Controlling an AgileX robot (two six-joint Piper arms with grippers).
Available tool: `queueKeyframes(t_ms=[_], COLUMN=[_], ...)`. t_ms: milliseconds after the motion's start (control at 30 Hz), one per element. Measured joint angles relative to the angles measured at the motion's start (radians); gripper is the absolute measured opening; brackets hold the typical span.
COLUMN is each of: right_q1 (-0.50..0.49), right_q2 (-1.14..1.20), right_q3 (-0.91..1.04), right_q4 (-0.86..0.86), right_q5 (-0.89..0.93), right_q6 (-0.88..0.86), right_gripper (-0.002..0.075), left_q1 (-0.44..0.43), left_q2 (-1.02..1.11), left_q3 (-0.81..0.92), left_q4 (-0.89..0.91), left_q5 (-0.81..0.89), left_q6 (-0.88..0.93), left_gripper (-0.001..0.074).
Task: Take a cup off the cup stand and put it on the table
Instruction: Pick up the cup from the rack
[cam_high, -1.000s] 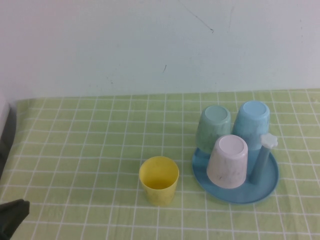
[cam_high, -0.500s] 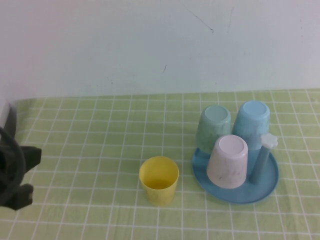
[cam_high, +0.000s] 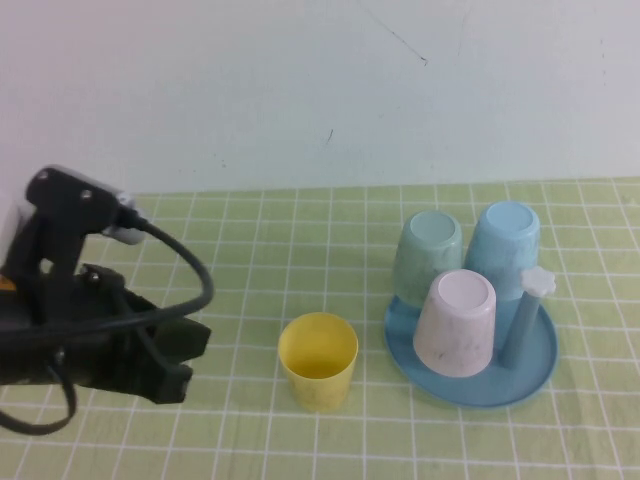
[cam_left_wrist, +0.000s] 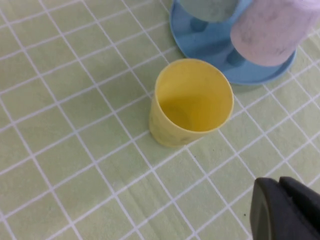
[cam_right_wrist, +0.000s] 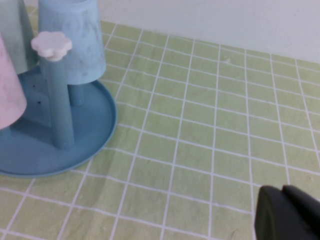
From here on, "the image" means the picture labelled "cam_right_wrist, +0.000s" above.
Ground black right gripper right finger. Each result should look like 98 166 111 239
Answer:
282 184 320 240

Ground blue cup stand with pegs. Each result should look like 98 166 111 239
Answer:
0 31 118 178

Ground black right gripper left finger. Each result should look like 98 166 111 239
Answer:
254 184 316 240

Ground light blue plastic cup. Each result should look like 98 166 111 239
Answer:
37 0 107 85

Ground mint green plastic cup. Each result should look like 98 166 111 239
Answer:
0 0 39 76

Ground green checkered tablecloth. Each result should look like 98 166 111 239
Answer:
0 6 320 240

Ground pink plastic cup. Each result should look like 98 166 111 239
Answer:
0 32 28 131

